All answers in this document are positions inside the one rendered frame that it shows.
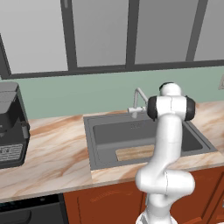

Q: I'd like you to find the silver sink faucet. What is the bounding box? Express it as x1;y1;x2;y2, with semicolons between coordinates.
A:
127;87;150;119

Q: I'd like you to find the red-brown cupboard door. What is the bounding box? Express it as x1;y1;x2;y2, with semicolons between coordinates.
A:
63;181;148;224
171;166;224;224

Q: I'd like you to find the wooden cutting board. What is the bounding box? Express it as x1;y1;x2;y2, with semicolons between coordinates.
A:
115;143;156;162

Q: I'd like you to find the black dishwasher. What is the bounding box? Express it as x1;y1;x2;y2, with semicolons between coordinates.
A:
0;193;68;224

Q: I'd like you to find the black coffee machine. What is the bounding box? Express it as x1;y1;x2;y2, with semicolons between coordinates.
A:
0;81;31;170

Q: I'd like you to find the grey kitchen sink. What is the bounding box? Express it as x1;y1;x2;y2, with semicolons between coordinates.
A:
82;111;219;172

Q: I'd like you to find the dark framed window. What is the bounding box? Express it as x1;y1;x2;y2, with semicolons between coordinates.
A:
0;0;224;81

